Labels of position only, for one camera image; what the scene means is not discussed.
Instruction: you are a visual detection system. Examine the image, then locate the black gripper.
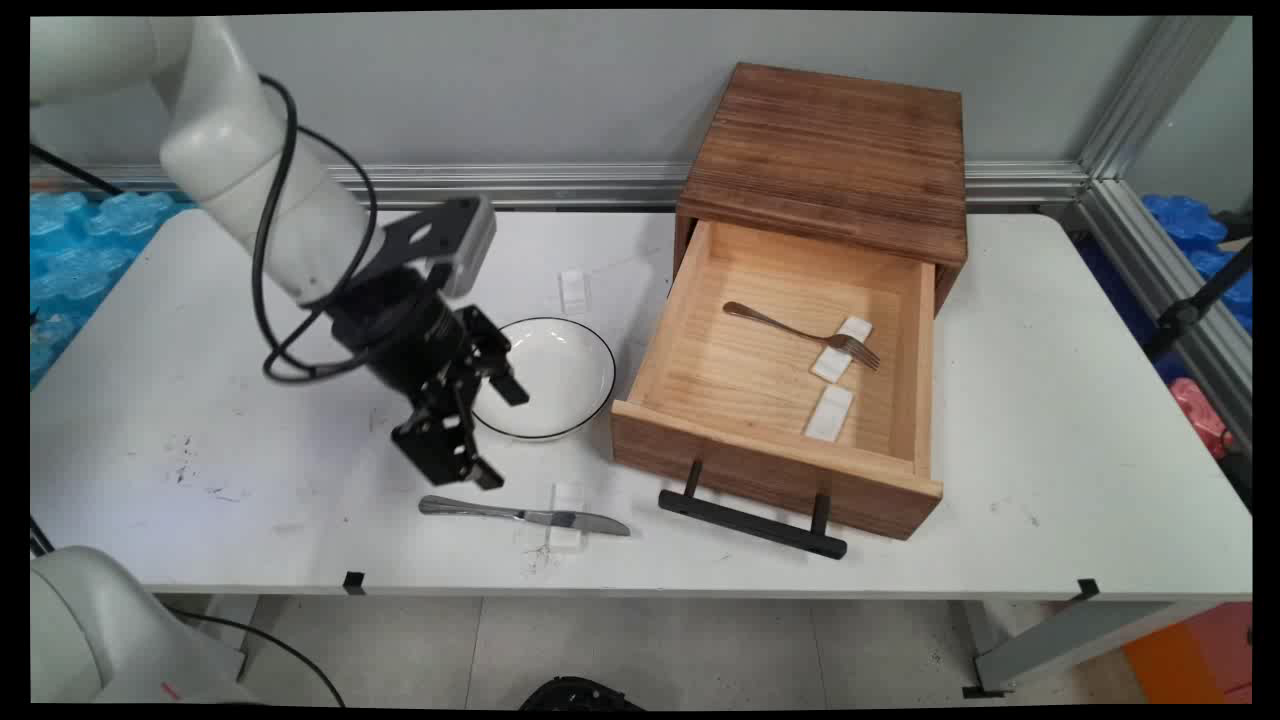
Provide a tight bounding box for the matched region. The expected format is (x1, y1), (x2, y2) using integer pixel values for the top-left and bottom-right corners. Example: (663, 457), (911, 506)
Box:
(328, 268), (532, 492)

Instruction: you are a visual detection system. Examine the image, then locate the silver butter knife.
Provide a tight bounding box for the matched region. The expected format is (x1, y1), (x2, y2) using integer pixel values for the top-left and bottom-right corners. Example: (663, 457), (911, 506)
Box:
(418, 494), (632, 538)

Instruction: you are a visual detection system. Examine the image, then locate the white bowl with black rim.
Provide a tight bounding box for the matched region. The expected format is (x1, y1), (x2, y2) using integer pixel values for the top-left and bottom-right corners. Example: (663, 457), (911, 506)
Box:
(470, 316), (618, 443)

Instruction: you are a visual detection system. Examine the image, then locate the light wooden drawer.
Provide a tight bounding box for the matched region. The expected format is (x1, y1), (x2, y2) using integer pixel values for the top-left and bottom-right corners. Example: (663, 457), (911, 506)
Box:
(610, 220), (944, 542)

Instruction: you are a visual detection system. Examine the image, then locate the plain grey table leg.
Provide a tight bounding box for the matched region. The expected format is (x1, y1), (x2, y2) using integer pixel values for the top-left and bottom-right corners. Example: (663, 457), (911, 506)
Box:
(185, 595), (259, 656)

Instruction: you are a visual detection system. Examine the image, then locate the black object on floor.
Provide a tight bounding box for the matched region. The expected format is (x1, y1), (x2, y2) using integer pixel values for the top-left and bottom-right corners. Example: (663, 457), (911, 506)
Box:
(518, 676), (646, 711)

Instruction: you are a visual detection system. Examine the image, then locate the silver fork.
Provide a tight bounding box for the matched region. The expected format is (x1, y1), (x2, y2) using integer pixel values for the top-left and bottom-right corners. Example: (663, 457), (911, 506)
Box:
(723, 301), (883, 372)

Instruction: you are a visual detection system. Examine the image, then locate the blue bubble wrap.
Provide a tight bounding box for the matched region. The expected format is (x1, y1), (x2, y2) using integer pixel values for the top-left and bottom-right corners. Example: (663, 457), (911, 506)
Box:
(30, 190), (196, 386)
(1142, 193), (1253, 336)

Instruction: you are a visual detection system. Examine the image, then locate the dark wooden cabinet housing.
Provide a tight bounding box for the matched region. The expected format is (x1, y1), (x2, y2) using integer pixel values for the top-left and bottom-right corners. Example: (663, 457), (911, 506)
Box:
(675, 62), (969, 311)

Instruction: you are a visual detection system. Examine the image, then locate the grey table leg with foot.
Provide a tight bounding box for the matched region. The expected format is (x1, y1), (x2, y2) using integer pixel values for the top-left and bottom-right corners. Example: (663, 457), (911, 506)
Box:
(962, 598), (1226, 699)

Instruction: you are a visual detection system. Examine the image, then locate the black tripod stand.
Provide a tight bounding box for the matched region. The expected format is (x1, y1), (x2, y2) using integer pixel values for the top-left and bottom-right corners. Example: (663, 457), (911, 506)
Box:
(1143, 210), (1253, 361)

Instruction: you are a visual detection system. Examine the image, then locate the red plastic bag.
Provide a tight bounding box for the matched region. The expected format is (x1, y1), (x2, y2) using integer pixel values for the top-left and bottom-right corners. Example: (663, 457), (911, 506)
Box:
(1168, 377), (1236, 461)

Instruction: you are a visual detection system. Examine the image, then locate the orange box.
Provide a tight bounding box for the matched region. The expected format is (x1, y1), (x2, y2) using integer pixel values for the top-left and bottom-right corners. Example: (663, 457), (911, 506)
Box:
(1122, 600), (1253, 704)

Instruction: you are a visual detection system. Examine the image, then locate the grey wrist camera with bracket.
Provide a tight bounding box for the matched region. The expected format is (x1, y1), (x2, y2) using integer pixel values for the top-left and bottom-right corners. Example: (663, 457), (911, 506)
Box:
(372, 195), (498, 299)

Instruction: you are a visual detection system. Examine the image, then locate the horizontal aluminium frame rail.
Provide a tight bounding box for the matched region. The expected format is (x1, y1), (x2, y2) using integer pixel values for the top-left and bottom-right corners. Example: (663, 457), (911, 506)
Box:
(30, 160), (1091, 213)

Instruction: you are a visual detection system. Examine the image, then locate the black camera cable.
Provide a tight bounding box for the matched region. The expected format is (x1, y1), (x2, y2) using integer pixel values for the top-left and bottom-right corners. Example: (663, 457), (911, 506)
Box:
(30, 75), (381, 386)

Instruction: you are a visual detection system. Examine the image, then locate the black drawer handle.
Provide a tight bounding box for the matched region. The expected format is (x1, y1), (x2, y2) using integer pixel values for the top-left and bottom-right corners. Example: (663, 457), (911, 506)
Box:
(657, 458), (849, 560)

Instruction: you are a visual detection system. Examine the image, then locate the black power cable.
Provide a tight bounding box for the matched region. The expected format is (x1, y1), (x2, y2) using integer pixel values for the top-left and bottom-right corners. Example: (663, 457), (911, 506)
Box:
(160, 605), (346, 706)

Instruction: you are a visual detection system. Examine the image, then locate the side aluminium frame rail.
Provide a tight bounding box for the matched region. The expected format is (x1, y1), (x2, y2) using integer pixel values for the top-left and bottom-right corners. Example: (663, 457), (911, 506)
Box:
(1075, 178), (1253, 451)

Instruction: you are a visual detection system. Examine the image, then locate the upright aluminium frame post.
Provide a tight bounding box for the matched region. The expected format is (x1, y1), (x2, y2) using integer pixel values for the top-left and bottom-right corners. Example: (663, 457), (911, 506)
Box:
(1075, 15), (1236, 181)

